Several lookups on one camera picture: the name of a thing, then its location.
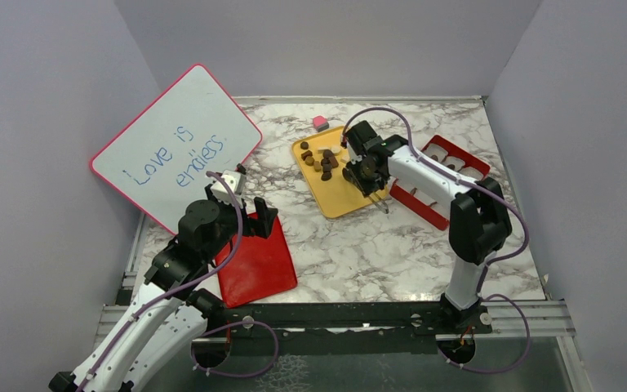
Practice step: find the red box lid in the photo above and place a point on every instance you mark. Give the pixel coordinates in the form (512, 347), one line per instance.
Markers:
(261, 268)

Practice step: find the yellow plastic tray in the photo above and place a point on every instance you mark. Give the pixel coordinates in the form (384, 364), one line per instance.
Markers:
(335, 197)

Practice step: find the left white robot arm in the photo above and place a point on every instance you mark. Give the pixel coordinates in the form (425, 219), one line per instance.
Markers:
(169, 309)

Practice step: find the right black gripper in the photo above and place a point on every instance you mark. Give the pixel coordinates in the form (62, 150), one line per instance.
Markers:
(366, 188)

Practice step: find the red chocolate box with dividers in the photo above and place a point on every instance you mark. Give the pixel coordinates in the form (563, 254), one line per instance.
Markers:
(454, 158)

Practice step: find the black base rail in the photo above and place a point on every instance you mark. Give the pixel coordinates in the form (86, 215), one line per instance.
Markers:
(412, 327)

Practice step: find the white board with pink frame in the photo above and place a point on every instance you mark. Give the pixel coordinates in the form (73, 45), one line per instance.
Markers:
(160, 159)

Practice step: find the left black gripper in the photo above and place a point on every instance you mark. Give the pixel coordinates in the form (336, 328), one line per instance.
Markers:
(262, 224)

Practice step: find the pink and grey eraser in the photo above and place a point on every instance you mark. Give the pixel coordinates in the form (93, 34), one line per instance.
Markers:
(320, 123)

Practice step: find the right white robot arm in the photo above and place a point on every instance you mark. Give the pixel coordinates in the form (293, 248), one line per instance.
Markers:
(479, 221)

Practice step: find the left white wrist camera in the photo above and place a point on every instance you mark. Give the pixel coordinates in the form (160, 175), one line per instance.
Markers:
(230, 187)

